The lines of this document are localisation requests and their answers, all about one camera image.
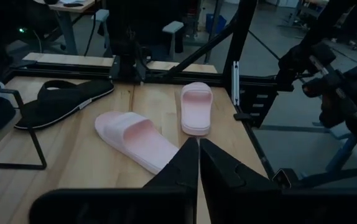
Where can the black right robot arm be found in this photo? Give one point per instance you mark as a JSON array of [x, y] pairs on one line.
[[128, 53]]

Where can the pink slide sandal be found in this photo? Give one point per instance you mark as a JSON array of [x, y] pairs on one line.
[[128, 137], [196, 121]]

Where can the wooden desk with grey legs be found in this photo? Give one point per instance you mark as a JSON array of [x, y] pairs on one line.
[[72, 7]]

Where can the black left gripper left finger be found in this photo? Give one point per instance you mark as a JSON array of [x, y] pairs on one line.
[[172, 202]]

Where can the wood shelf with black frame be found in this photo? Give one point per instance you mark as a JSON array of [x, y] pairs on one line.
[[38, 149]]

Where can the black chair with grey armrests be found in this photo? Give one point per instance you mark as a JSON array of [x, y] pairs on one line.
[[172, 27]]

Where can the blue bin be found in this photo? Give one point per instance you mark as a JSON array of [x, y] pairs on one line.
[[216, 23]]

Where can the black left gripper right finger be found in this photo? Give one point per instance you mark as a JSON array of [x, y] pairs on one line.
[[234, 202]]

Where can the black flip-flop white edge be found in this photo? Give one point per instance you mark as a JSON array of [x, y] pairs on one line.
[[72, 96]]

